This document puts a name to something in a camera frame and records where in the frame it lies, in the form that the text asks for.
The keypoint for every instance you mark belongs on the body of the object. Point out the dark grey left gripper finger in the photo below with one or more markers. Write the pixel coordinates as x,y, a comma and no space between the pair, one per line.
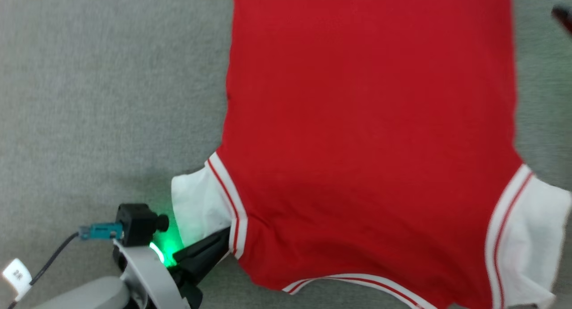
193,295
203,255

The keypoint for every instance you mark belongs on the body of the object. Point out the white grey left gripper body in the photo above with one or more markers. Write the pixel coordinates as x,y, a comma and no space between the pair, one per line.
143,273

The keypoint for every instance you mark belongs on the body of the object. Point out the red shirt with white sleeves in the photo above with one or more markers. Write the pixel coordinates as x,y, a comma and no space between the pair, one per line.
366,121

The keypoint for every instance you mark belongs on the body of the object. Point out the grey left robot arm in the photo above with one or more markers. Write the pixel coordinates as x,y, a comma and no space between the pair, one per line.
85,295

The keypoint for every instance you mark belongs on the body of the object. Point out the light grey fabric sofa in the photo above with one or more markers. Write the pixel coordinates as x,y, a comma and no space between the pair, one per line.
89,76

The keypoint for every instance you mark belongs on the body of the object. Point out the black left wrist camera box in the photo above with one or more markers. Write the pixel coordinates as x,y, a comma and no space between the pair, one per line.
138,224

